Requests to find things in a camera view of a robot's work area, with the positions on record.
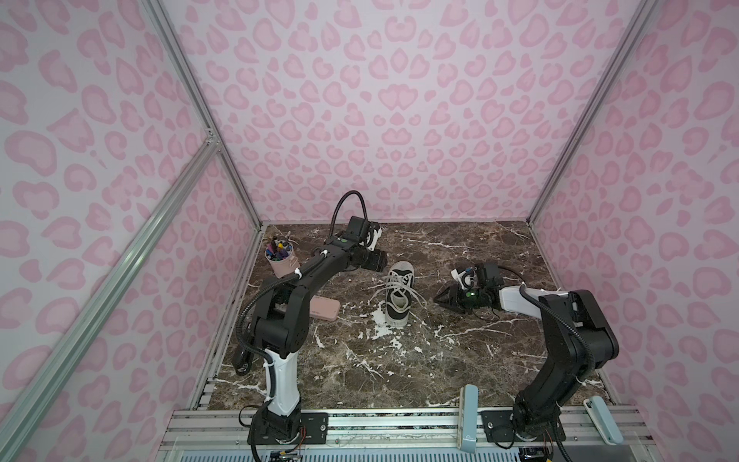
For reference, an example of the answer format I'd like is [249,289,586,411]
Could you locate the black white sneaker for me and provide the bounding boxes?
[384,261,415,328]

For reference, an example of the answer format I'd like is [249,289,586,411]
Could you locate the white shoelace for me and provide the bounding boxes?
[371,269,427,312]

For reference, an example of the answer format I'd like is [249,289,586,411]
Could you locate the diagonal aluminium frame bar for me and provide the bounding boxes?
[1,139,219,461]

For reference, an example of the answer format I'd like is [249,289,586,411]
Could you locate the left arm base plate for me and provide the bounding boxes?
[248,410,329,446]

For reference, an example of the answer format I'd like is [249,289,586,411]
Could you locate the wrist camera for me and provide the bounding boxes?
[450,262,504,291]
[343,216,382,251]

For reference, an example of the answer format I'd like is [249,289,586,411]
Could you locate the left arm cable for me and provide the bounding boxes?
[233,189,371,377]

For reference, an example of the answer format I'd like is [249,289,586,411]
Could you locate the light blue clamp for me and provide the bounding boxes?
[457,384,478,454]
[583,396,625,446]

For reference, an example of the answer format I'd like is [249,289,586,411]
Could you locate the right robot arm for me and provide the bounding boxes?
[434,283,620,436]

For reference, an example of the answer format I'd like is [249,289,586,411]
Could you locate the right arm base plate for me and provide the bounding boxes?
[479,408,567,449]

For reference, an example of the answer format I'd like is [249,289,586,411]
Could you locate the pink rectangular case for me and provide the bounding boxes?
[310,296,342,321]

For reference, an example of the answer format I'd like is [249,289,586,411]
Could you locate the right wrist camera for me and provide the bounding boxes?
[450,262,504,291]

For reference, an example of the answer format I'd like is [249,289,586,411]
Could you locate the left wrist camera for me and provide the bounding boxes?
[343,216,382,251]

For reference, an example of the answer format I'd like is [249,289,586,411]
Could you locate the pink pen cup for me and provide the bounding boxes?
[265,238,299,277]

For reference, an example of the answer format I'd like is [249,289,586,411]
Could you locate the aluminium rail base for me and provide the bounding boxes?
[155,405,662,461]

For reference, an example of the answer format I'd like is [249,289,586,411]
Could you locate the pens in cup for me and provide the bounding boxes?
[265,238,293,262]

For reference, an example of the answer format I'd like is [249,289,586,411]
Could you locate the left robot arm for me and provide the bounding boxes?
[240,237,388,439]

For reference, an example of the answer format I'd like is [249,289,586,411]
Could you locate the black object by wall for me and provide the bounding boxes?
[231,348,253,377]

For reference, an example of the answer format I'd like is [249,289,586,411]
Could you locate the light blue clamp centre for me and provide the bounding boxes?
[457,384,478,454]

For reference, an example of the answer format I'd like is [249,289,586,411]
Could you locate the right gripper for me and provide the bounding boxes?
[433,283,489,315]

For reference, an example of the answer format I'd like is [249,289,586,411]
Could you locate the light blue clamp right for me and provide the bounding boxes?
[583,396,625,446]

